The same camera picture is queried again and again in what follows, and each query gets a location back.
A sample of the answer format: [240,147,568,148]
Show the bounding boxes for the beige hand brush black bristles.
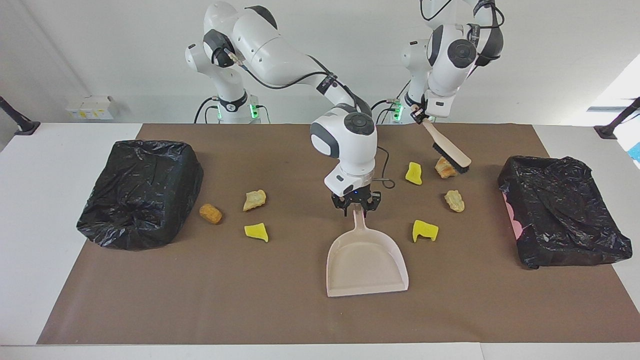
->
[421,119,472,175]

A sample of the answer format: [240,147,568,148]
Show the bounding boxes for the orange bread-like trash piece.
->
[434,156,457,179]

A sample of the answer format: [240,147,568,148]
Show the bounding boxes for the notched yellow sponge piece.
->
[412,219,440,244]

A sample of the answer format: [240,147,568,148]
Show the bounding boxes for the beige plastic dustpan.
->
[326,209,410,298]

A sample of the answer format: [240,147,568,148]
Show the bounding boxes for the pale beige sponge chunk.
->
[444,189,466,213]

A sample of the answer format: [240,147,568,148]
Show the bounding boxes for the pale yellow sponge scrap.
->
[243,189,267,212]

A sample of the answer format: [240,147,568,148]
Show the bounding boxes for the brown cork-like trash piece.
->
[199,203,223,225]

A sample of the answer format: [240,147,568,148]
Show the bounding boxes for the pink bin with black bag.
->
[497,155,634,270]

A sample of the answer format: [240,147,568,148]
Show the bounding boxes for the tall bin with black bag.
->
[76,140,205,251]

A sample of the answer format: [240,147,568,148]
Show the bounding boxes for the brown paper table mat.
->
[36,123,640,346]

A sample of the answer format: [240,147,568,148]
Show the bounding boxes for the black stand foot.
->
[0,95,41,136]
[593,97,640,140]

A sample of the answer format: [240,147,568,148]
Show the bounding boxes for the black left base cable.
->
[369,80,412,124]

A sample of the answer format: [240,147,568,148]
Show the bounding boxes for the black base cable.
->
[194,96,221,124]
[369,80,412,124]

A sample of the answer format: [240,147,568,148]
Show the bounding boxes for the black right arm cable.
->
[222,47,396,190]

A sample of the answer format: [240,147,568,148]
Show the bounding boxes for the black right base cable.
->
[194,96,221,124]

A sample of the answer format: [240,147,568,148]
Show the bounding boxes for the white wall socket box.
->
[66,96,115,121]

